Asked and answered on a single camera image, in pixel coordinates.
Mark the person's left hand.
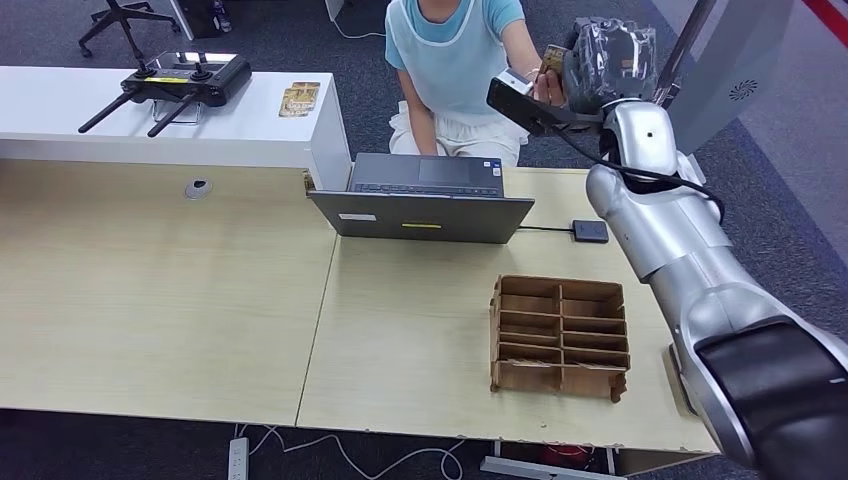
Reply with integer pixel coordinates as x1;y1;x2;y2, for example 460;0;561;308
533;67;566;108

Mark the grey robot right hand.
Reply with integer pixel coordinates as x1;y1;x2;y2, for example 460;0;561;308
561;16;660;117

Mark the yellow printed ID card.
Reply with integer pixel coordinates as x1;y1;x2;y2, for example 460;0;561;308
539;44;568;75

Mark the person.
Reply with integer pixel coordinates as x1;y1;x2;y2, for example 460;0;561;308
385;0;568;167

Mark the grey sign stand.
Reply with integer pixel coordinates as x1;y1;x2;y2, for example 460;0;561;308
665;0;796;158

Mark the small black USB device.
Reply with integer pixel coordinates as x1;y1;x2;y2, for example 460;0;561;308
572;219;610;244

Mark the grey open laptop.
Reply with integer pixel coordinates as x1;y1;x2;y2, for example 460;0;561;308
307;152;536;246

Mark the brown cardboard compartment organiser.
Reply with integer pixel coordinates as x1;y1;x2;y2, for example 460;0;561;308
489;274;631;403

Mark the black cabinet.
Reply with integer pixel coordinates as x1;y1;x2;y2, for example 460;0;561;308
177;0;233;40

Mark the black remote controller with antennas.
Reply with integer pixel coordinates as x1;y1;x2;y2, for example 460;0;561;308
77;52;253;140

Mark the red object under desk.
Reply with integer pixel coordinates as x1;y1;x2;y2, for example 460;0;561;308
546;445;591;466

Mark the grey desk foot bar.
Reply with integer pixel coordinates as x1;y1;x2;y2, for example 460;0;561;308
480;455;627;480

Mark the black office chair base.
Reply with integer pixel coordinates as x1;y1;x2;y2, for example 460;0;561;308
78;0;181;61

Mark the white power strip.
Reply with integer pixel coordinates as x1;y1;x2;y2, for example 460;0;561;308
227;437;250;480

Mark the white reception counter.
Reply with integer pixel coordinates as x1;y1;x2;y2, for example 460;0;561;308
0;66;353;193

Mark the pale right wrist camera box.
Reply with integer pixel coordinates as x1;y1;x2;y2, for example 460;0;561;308
486;68;604;137

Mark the chrome stanchion post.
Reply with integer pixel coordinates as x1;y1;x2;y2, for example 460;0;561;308
652;0;718;109

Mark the white cable on carpet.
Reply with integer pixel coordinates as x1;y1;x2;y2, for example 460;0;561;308
329;18;389;41

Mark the metal wire stand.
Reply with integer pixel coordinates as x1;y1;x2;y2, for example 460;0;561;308
150;99;202;127

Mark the white cable under desk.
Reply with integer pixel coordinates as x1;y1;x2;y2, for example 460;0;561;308
235;423;465;480

